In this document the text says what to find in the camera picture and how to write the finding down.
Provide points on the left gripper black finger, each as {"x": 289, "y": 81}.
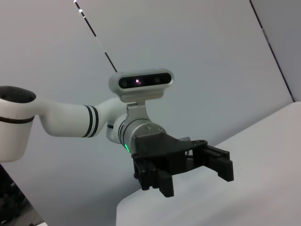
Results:
{"x": 224, "y": 168}
{"x": 167, "y": 184}

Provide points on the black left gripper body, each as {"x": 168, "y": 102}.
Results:
{"x": 160, "y": 150}

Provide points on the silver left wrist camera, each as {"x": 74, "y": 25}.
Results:
{"x": 141, "y": 81}

